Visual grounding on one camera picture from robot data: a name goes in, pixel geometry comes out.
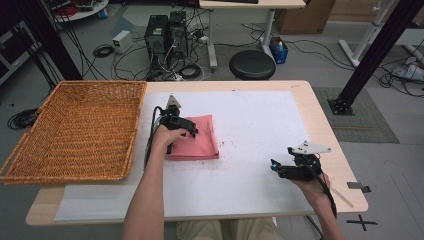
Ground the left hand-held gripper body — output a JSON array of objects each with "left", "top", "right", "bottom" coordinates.
[{"left": 154, "top": 94, "right": 192, "bottom": 132}]

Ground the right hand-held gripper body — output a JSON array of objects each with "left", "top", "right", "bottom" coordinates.
[{"left": 277, "top": 140, "right": 332, "bottom": 183}]

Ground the pink tank top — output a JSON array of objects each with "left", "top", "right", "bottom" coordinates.
[{"left": 166, "top": 114, "right": 221, "bottom": 162}]

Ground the wicker basket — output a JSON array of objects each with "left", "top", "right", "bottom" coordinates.
[{"left": 0, "top": 80, "right": 148, "bottom": 186}]

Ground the person's left hand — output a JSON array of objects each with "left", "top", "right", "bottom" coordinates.
[{"left": 150, "top": 124, "right": 188, "bottom": 157}]

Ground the person's right hand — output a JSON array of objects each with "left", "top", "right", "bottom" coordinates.
[{"left": 291, "top": 172, "right": 332, "bottom": 208}]

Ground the thin wooden stick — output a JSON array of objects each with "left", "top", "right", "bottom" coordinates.
[{"left": 331, "top": 188, "right": 354, "bottom": 209}]

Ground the black tape piece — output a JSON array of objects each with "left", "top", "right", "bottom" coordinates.
[{"left": 346, "top": 181, "right": 372, "bottom": 194}]

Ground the white paper table cover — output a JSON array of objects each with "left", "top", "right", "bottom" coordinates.
[{"left": 54, "top": 90, "right": 335, "bottom": 223}]

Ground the grey floor mat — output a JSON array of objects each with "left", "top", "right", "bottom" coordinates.
[{"left": 312, "top": 86, "right": 400, "bottom": 144}]

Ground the large black computer tower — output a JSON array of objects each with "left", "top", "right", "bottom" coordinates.
[{"left": 144, "top": 14, "right": 169, "bottom": 71}]

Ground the small black computer tower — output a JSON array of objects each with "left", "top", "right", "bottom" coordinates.
[{"left": 168, "top": 10, "right": 189, "bottom": 59}]

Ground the black round stool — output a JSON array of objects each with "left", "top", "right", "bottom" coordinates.
[{"left": 228, "top": 49, "right": 277, "bottom": 81}]

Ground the white power supply box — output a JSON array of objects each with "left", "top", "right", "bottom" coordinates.
[{"left": 112, "top": 29, "right": 134, "bottom": 55}]

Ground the blue box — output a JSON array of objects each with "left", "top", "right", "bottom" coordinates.
[{"left": 268, "top": 36, "right": 290, "bottom": 65}]

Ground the round white table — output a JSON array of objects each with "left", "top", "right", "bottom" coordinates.
[{"left": 43, "top": 0, "right": 110, "bottom": 24}]

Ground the white desk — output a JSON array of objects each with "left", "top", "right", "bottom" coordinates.
[{"left": 198, "top": 0, "right": 307, "bottom": 69}]

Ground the white metal stand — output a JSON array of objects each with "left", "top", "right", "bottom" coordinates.
[{"left": 338, "top": 0, "right": 394, "bottom": 68}]

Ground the crumpled plastic bag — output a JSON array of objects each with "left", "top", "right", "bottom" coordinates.
[{"left": 391, "top": 56, "right": 424, "bottom": 83}]

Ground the cardboard box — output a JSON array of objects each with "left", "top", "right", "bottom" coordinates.
[{"left": 273, "top": 0, "right": 337, "bottom": 36}]

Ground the black equipment rack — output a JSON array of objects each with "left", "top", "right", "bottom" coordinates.
[{"left": 0, "top": 19, "right": 61, "bottom": 88}]

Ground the left hand-held gripper black cable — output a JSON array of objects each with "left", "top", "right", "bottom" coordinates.
[{"left": 143, "top": 105, "right": 164, "bottom": 169}]

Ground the hand-held gripper black cable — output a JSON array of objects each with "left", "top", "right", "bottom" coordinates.
[
  {"left": 301, "top": 156, "right": 338, "bottom": 240},
  {"left": 143, "top": 105, "right": 164, "bottom": 169}
]

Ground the right hand-held gripper black cable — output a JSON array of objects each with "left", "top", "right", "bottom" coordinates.
[{"left": 301, "top": 156, "right": 338, "bottom": 240}]

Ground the thick coiled black cable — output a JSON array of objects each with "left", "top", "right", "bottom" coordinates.
[{"left": 178, "top": 63, "right": 203, "bottom": 80}]

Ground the small coiled black cable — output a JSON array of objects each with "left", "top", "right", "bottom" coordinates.
[{"left": 92, "top": 44, "right": 115, "bottom": 59}]

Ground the black metal post with foot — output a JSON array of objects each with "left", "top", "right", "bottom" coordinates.
[{"left": 327, "top": 0, "right": 424, "bottom": 117}]

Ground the large coiled black cable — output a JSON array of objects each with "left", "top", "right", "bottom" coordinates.
[{"left": 6, "top": 107, "right": 42, "bottom": 131}]

